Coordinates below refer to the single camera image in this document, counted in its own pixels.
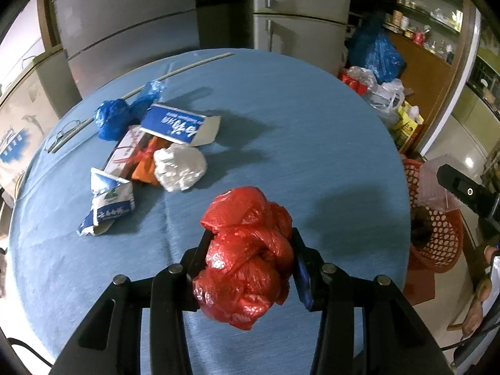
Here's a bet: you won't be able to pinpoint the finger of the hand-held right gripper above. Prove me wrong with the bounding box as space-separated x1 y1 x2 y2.
437 165 500 219

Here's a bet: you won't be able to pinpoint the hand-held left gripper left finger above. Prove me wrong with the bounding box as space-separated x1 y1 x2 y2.
49 230 215 375

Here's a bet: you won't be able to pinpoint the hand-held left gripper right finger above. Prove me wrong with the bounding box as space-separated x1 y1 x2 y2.
291 227 450 375

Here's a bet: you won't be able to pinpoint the orange perforated basket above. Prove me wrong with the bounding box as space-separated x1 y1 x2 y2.
402 158 465 270

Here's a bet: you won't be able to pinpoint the red plastic bag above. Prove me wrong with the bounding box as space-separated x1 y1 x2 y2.
191 186 294 331

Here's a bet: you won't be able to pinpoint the orange bag with red tie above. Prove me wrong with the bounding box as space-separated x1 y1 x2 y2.
117 135 174 186

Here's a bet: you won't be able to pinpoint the blue and white milk carton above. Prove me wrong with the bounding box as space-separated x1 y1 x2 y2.
76 167 137 237

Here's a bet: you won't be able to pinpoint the orange red snack wrapper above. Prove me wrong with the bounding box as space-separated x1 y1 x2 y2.
101 125 157 182

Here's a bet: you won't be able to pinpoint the blue plastic bag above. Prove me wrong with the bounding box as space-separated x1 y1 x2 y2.
94 80 164 142

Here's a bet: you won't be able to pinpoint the clear plastic bag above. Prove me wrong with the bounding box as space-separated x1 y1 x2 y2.
420 155 463 212

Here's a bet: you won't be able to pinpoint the yellow box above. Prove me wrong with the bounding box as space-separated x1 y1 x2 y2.
391 102 424 145

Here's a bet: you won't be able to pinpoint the brown wooden cabinet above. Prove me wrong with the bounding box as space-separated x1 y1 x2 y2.
385 31 462 153

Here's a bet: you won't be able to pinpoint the red can pack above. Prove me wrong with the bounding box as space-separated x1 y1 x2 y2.
338 66 378 94

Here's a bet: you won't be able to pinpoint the large dark blue bag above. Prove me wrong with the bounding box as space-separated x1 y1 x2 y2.
347 12 407 84

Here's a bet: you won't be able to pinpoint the eyeglasses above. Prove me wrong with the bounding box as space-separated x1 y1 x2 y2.
45 119 84 151

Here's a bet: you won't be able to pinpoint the long white stick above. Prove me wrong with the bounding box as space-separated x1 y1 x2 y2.
50 52 236 154

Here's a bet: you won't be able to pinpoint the shelf of jars and cans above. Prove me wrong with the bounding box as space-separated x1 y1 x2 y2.
352 0 469 67

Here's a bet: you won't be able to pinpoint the chest freezer with blue print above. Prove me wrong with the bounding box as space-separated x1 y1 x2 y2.
0 51 79 204

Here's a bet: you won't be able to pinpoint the grey refrigerator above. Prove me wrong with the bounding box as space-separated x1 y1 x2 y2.
51 0 200 98

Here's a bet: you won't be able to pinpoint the beige refrigerator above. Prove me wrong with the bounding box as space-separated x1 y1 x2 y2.
252 0 352 75

